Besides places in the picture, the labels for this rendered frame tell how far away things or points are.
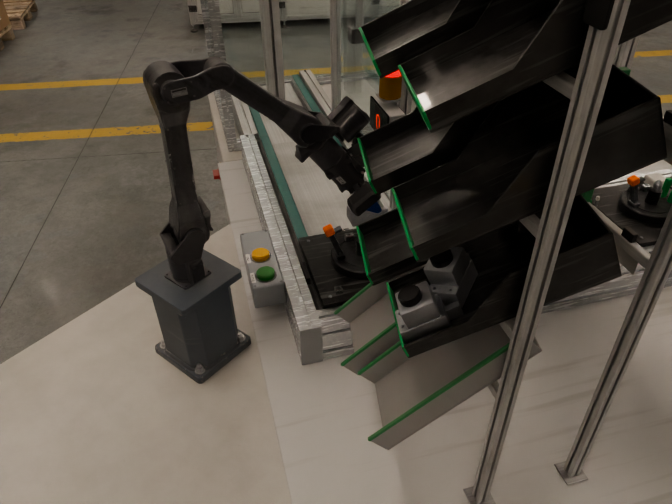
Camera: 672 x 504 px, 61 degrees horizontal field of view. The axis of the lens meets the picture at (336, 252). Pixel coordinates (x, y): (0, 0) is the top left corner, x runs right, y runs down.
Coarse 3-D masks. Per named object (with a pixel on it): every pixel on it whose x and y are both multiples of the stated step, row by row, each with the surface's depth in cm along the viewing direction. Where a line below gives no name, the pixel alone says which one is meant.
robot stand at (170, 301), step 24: (168, 264) 111; (216, 264) 111; (144, 288) 106; (168, 288) 105; (192, 288) 105; (216, 288) 105; (168, 312) 107; (192, 312) 104; (216, 312) 109; (168, 336) 113; (192, 336) 108; (216, 336) 112; (240, 336) 119; (168, 360) 117; (192, 360) 112; (216, 360) 115
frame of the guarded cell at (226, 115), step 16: (208, 0) 162; (208, 32) 215; (208, 48) 218; (224, 48) 171; (288, 80) 234; (320, 80) 237; (224, 96) 179; (224, 112) 182; (224, 128) 199; (240, 144) 190
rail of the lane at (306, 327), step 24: (264, 168) 161; (264, 192) 152; (264, 216) 142; (288, 240) 134; (288, 264) 128; (288, 288) 120; (288, 312) 126; (312, 312) 114; (312, 336) 112; (312, 360) 116
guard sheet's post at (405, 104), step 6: (402, 0) 114; (408, 0) 112; (402, 78) 122; (402, 84) 123; (402, 90) 124; (408, 90) 124; (402, 96) 124; (408, 96) 125; (396, 102) 127; (402, 102) 125; (408, 102) 126; (402, 108) 126; (408, 108) 127; (390, 192) 142; (390, 198) 143; (390, 204) 144
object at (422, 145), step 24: (408, 120) 84; (480, 120) 71; (360, 144) 83; (384, 144) 84; (408, 144) 81; (432, 144) 78; (456, 144) 72; (384, 168) 79; (408, 168) 74; (432, 168) 74
